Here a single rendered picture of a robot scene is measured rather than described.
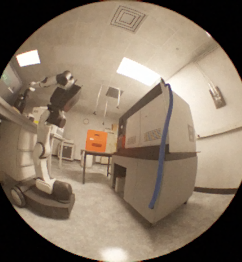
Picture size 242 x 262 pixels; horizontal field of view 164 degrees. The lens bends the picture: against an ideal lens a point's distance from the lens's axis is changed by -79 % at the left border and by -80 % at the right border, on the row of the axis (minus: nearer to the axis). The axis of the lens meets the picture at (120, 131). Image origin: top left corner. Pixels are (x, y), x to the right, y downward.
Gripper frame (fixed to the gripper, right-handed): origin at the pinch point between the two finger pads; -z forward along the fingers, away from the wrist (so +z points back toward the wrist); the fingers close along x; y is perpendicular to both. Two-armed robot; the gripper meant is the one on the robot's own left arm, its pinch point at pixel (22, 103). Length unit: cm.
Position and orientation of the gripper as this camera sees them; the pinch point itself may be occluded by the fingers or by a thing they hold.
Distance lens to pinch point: 120.9
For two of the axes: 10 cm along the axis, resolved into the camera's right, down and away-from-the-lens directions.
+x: -9.3, -1.7, -3.3
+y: 3.6, -2.2, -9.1
